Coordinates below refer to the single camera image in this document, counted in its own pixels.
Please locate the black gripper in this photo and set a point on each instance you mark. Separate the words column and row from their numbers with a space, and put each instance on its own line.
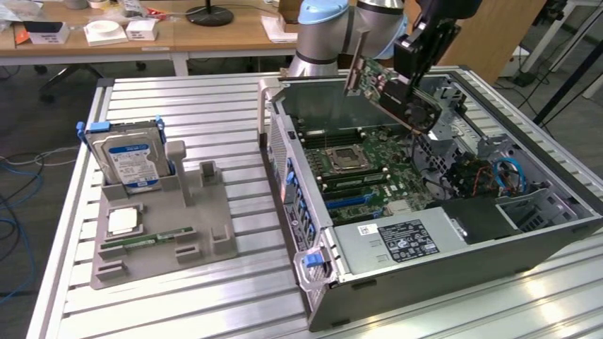
column 424, row 49

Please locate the graphics card with metal bracket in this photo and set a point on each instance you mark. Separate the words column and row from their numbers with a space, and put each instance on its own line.
column 376, row 76

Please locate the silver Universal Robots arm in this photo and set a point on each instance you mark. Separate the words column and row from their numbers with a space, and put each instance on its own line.
column 320, row 35

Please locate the wooden cabinet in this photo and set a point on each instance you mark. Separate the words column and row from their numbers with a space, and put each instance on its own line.
column 494, row 46

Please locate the white paper booklet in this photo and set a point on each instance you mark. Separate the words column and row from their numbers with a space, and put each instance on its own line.
column 280, row 33

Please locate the black tripod stand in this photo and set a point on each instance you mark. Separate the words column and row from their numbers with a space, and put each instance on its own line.
column 567, row 70

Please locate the metal disk bay cage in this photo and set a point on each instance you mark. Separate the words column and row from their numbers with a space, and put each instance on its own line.
column 438, row 159

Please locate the green motherboard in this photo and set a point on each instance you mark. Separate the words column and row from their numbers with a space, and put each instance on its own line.
column 400, row 166

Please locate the CPU socket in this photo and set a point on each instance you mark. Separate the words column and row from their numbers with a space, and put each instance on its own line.
column 350, row 159

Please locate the installed RAM stick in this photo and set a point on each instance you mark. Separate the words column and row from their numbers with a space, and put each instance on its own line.
column 358, row 179

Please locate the silver chipset heat sink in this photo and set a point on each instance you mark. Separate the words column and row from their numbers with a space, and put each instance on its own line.
column 402, row 207

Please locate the blue expansion slot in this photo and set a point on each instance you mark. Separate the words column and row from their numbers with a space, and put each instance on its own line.
column 348, row 202

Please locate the black lamp base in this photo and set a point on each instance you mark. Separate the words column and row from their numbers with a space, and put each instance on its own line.
column 210, row 17

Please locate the grey power supply unit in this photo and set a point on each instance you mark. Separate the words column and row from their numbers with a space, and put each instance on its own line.
column 400, row 240

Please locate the small white box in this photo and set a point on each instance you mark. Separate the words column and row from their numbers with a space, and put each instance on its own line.
column 142, row 31

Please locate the blue case latch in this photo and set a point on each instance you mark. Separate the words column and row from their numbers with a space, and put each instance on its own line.
column 311, row 263

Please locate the white box with tape roll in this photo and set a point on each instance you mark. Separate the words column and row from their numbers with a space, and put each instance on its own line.
column 106, row 33

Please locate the open black PC case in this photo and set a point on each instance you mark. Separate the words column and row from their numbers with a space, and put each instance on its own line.
column 424, row 293

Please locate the hard disk in blue caddy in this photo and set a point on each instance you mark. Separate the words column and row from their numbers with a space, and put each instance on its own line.
column 132, row 159

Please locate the grey parts rack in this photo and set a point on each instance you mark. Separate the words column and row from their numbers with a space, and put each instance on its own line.
column 160, row 215

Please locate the wooden desk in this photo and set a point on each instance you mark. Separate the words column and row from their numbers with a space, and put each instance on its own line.
column 71, row 49

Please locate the black office chair base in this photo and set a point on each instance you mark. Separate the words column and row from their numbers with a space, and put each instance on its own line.
column 71, row 72

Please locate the white box with black top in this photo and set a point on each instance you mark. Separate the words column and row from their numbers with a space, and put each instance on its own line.
column 47, row 33

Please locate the silver CPU chip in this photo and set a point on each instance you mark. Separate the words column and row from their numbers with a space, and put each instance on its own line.
column 123, row 220

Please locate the green RAM stick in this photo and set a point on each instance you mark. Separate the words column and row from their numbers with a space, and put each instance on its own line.
column 142, row 241

